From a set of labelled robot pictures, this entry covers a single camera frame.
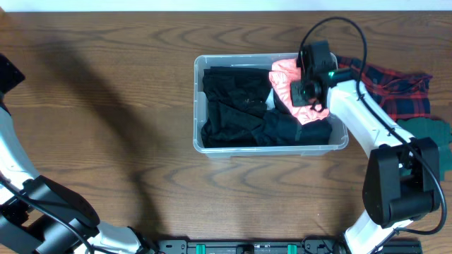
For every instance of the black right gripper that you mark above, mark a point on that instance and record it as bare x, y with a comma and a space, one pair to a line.
296, 100

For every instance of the pink garment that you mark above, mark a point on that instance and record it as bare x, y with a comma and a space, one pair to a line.
282, 74

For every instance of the dark navy garment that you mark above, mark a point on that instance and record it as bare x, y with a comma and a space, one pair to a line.
280, 129

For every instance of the large black garment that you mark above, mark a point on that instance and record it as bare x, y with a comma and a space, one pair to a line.
236, 108

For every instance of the red black plaid shirt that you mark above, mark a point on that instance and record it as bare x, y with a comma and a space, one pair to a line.
400, 95

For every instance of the dark green garment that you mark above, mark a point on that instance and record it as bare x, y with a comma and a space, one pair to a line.
439, 131

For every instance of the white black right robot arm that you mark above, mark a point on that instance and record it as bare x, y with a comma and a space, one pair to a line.
402, 178

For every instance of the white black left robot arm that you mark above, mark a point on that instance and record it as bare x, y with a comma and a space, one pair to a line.
39, 215

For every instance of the clear plastic storage container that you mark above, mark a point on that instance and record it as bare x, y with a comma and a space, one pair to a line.
339, 138

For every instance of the white label sticker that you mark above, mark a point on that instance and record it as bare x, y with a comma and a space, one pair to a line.
270, 101

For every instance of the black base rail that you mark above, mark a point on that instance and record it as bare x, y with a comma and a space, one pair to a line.
307, 246

